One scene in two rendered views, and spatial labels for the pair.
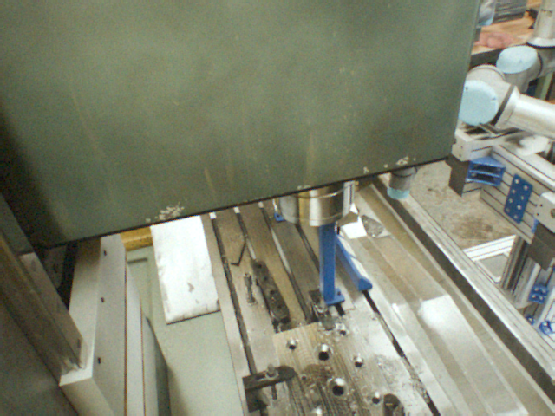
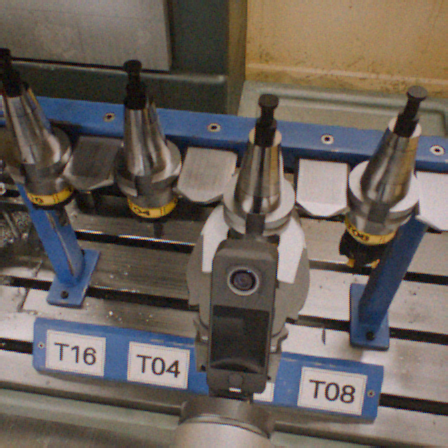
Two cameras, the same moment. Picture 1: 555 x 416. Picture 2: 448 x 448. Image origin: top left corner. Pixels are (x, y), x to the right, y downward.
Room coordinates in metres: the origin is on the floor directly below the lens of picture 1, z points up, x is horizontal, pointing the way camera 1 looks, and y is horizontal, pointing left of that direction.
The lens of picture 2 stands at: (1.28, -0.46, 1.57)
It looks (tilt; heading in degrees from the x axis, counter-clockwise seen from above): 51 degrees down; 111
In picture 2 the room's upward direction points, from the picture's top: straight up
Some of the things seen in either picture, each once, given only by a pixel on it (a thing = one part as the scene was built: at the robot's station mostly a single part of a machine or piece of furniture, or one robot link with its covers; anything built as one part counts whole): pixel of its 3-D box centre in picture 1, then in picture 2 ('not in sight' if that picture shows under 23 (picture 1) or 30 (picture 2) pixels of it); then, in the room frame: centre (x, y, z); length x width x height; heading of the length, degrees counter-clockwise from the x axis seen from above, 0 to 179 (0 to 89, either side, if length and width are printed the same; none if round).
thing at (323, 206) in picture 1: (312, 177); not in sight; (0.70, -0.08, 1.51); 0.16 x 0.16 x 0.12
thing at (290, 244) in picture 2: not in sight; (287, 258); (1.24, -0.18, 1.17); 0.09 x 0.03 x 0.06; 88
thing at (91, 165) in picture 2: not in sight; (93, 162); (1.03, -0.17, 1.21); 0.07 x 0.05 x 0.01; 102
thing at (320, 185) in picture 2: not in sight; (321, 187); (1.25, -0.12, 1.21); 0.07 x 0.05 x 0.01; 102
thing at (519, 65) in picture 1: (515, 68); not in sight; (1.53, -0.91, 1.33); 0.13 x 0.12 x 0.14; 118
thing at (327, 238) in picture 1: (327, 265); (49, 214); (0.91, -0.14, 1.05); 0.10 x 0.05 x 0.30; 102
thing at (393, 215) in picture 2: not in sight; (381, 193); (1.30, -0.11, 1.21); 0.06 x 0.06 x 0.03
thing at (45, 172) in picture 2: not in sight; (39, 156); (0.98, -0.18, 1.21); 0.06 x 0.06 x 0.03
